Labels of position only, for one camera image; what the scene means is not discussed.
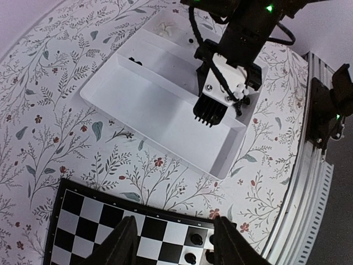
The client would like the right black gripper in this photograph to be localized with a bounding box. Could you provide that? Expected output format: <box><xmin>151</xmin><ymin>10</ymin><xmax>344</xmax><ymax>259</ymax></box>
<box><xmin>196</xmin><ymin>62</ymin><xmax>262</xmax><ymax>96</ymax></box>

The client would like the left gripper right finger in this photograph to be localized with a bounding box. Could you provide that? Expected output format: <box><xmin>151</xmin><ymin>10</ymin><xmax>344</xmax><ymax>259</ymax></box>
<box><xmin>213</xmin><ymin>216</ymin><xmax>270</xmax><ymax>265</ymax></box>

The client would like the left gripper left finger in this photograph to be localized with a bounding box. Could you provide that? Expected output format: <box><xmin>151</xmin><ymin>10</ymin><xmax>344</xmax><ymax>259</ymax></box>
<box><xmin>82</xmin><ymin>216</ymin><xmax>138</xmax><ymax>265</ymax></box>

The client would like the black chess piece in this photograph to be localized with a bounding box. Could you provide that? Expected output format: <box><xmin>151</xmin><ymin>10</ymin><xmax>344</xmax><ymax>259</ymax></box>
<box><xmin>190</xmin><ymin>234</ymin><xmax>204</xmax><ymax>246</ymax></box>
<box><xmin>184</xmin><ymin>253</ymin><xmax>196</xmax><ymax>265</ymax></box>
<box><xmin>209</xmin><ymin>235</ymin><xmax>215</xmax><ymax>246</ymax></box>

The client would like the black and white chessboard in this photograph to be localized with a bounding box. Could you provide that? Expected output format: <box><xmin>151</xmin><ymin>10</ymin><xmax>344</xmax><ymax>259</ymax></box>
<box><xmin>44</xmin><ymin>179</ymin><xmax>215</xmax><ymax>264</ymax></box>

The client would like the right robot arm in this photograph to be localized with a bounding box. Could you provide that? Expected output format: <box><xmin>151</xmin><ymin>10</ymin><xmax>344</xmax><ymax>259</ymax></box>
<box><xmin>181</xmin><ymin>0</ymin><xmax>309</xmax><ymax>100</ymax></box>

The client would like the black chess rook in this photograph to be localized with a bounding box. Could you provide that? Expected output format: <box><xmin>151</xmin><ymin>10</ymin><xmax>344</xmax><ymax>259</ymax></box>
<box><xmin>129</xmin><ymin>57</ymin><xmax>143</xmax><ymax>66</ymax></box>

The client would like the white plastic compartment tray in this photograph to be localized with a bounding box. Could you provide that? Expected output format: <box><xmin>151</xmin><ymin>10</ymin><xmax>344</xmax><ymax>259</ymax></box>
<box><xmin>80</xmin><ymin>10</ymin><xmax>260</xmax><ymax>179</ymax></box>

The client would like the floral patterned table mat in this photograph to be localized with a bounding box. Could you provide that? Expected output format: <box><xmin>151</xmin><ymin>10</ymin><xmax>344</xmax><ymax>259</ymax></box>
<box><xmin>1</xmin><ymin>1</ymin><xmax>308</xmax><ymax>264</ymax></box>

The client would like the aluminium front rail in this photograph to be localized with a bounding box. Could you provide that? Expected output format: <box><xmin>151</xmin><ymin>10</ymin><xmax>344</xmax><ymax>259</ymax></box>
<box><xmin>260</xmin><ymin>52</ymin><xmax>336</xmax><ymax>265</ymax></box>

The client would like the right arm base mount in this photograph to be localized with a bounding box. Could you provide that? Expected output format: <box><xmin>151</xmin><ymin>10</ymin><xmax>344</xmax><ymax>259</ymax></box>
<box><xmin>307</xmin><ymin>63</ymin><xmax>352</xmax><ymax>153</ymax></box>

